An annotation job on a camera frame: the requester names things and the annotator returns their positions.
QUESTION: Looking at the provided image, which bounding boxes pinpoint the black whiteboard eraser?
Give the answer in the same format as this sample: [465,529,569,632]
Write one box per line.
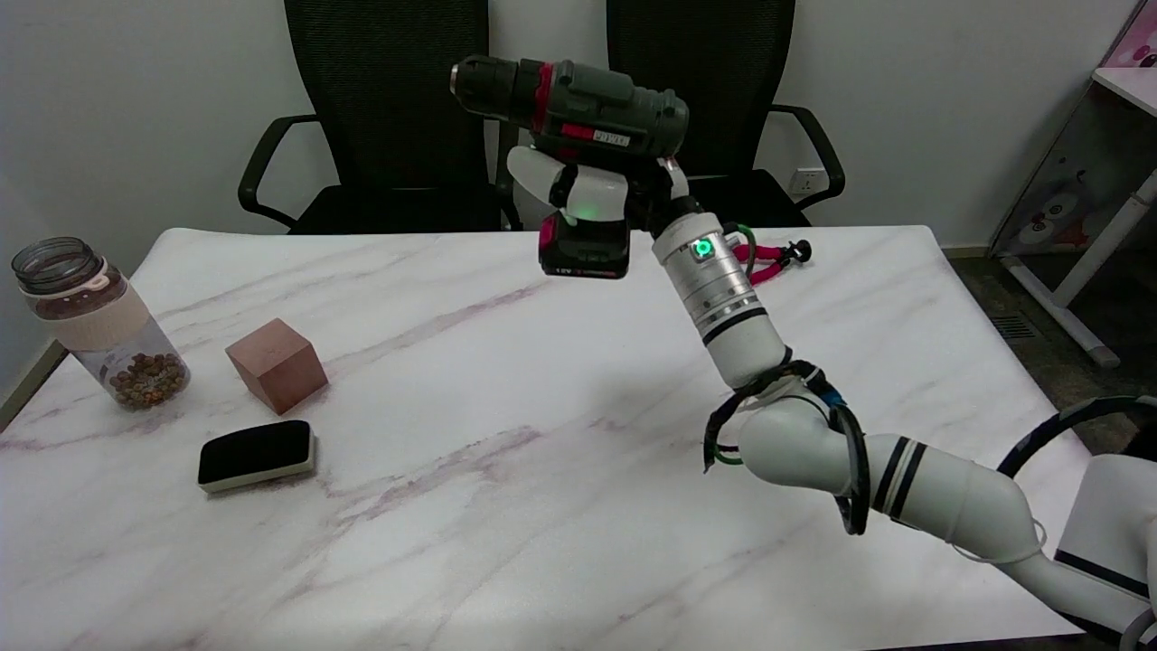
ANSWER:
[197,420,317,495]

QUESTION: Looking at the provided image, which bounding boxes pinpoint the black elbow cable bundle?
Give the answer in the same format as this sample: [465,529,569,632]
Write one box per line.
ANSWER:
[702,359,872,536]

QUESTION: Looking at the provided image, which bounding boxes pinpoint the white desk with cartoon panel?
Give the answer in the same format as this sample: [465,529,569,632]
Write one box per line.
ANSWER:
[988,0,1157,369]

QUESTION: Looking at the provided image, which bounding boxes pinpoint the green red power screwdriver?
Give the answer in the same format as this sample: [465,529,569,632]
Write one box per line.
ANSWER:
[449,54,691,280]

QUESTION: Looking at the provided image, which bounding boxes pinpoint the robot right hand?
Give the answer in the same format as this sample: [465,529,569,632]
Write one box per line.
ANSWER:
[505,145,702,239]

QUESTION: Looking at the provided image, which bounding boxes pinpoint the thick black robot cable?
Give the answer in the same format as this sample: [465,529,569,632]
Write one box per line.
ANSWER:
[997,394,1157,480]

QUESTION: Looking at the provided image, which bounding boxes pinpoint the pink mini flexible tripod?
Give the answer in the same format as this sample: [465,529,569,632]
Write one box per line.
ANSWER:
[730,240,812,288]

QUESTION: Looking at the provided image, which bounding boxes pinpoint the black mesh office chair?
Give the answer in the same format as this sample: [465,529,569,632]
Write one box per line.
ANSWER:
[581,0,846,231]
[238,0,524,236]

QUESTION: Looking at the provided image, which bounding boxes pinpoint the brown wooden cube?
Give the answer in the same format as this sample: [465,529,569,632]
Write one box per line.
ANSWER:
[225,318,329,415]

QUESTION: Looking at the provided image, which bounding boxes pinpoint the glass jar with nuts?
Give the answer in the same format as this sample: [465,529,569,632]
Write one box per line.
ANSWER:
[11,237,192,410]

